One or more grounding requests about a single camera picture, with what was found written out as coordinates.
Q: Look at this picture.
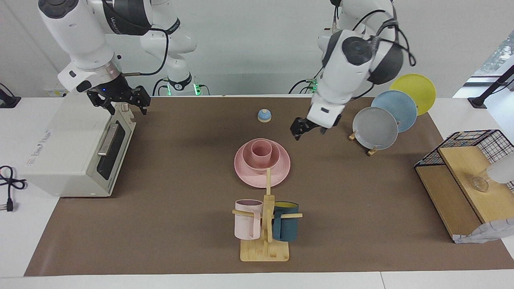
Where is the black power cable with plug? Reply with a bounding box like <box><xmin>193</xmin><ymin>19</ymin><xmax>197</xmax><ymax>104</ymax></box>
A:
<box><xmin>0</xmin><ymin>165</ymin><xmax>28</xmax><ymax>212</ymax></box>

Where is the pink mug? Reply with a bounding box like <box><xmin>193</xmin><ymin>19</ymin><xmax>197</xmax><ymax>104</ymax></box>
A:
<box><xmin>234</xmin><ymin>199</ymin><xmax>264</xmax><ymax>240</ymax></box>

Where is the wooden plate rack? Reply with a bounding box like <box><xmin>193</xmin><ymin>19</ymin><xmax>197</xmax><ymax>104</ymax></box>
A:
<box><xmin>349</xmin><ymin>130</ymin><xmax>378</xmax><ymax>156</ymax></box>

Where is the black right base cable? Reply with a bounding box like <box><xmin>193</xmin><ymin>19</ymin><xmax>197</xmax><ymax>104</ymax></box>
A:
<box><xmin>152</xmin><ymin>78</ymin><xmax>170</xmax><ymax>97</ymax></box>

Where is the pink cup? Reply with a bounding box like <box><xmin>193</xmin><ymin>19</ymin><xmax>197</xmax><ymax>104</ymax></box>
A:
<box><xmin>251</xmin><ymin>141</ymin><xmax>273</xmax><ymax>168</ymax></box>

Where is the dark teal mug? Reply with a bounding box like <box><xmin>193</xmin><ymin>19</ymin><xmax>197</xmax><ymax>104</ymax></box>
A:
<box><xmin>272</xmin><ymin>201</ymin><xmax>299</xmax><ymax>242</ymax></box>

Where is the black base cable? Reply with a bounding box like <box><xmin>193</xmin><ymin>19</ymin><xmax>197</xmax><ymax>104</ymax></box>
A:
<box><xmin>289</xmin><ymin>66</ymin><xmax>324</xmax><ymax>95</ymax></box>
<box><xmin>152</xmin><ymin>78</ymin><xmax>170</xmax><ymax>97</ymax></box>

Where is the pink bowl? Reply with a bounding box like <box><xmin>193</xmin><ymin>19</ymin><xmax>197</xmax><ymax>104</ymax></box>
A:
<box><xmin>242</xmin><ymin>138</ymin><xmax>280</xmax><ymax>171</ymax></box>

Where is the clear glass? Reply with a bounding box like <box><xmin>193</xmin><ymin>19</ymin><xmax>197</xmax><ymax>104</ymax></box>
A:
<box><xmin>468</xmin><ymin>169</ymin><xmax>492</xmax><ymax>192</ymax></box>

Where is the white toaster oven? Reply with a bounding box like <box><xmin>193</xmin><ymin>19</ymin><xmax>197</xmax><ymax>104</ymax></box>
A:
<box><xmin>20</xmin><ymin>93</ymin><xmax>137</xmax><ymax>198</ymax></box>

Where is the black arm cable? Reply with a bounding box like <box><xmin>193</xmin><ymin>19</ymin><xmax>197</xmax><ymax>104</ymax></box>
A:
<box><xmin>120</xmin><ymin>27</ymin><xmax>169</xmax><ymax>77</ymax></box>
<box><xmin>331</xmin><ymin>0</ymin><xmax>416</xmax><ymax>67</ymax></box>

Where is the black desk clamp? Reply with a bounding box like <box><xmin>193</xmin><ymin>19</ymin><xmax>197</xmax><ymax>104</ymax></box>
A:
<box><xmin>0</xmin><ymin>82</ymin><xmax>21</xmax><ymax>109</ymax></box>

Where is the wooden mug tree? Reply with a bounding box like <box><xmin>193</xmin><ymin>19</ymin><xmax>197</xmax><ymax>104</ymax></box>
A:
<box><xmin>232</xmin><ymin>168</ymin><xmax>303</xmax><ymax>262</ymax></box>

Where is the white checked cloth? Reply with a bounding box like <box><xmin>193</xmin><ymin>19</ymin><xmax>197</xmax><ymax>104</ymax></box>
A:
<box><xmin>454</xmin><ymin>218</ymin><xmax>514</xmax><ymax>244</ymax></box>

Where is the pink plate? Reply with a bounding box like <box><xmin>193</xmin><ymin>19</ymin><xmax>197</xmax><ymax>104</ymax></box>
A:
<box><xmin>234</xmin><ymin>139</ymin><xmax>291</xmax><ymax>188</ymax></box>

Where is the light blue plate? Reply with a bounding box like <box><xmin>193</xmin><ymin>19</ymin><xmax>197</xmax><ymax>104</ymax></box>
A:
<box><xmin>371</xmin><ymin>90</ymin><xmax>418</xmax><ymax>133</ymax></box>

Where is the white translucent bottle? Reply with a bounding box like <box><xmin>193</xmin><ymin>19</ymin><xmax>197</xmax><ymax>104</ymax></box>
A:
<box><xmin>486</xmin><ymin>155</ymin><xmax>514</xmax><ymax>184</ymax></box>

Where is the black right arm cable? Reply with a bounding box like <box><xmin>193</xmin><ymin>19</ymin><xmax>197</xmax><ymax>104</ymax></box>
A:
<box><xmin>120</xmin><ymin>27</ymin><xmax>169</xmax><ymax>77</ymax></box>

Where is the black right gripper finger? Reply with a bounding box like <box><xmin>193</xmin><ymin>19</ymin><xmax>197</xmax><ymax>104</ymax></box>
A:
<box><xmin>131</xmin><ymin>85</ymin><xmax>151</xmax><ymax>116</ymax></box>
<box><xmin>86</xmin><ymin>90</ymin><xmax>117</xmax><ymax>116</ymax></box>

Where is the black wire basket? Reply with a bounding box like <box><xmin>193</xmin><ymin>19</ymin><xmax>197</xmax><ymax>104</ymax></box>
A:
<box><xmin>414</xmin><ymin>129</ymin><xmax>514</xmax><ymax>193</ymax></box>

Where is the yellow plate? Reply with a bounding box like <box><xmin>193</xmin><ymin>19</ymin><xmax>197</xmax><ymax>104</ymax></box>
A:
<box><xmin>390</xmin><ymin>74</ymin><xmax>436</xmax><ymax>116</ymax></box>

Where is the grey plate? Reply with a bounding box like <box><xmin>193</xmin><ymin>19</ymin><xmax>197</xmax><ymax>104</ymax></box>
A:
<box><xmin>353</xmin><ymin>107</ymin><xmax>399</xmax><ymax>151</ymax></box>

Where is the black left base cable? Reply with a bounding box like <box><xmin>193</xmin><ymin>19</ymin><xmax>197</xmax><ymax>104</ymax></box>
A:
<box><xmin>289</xmin><ymin>66</ymin><xmax>324</xmax><ymax>95</ymax></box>

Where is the brown table mat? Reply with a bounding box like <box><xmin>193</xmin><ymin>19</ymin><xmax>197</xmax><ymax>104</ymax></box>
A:
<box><xmin>24</xmin><ymin>96</ymin><xmax>514</xmax><ymax>277</ymax></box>

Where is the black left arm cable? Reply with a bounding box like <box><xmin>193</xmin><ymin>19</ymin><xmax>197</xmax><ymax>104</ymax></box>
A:
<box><xmin>331</xmin><ymin>0</ymin><xmax>416</xmax><ymax>67</ymax></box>

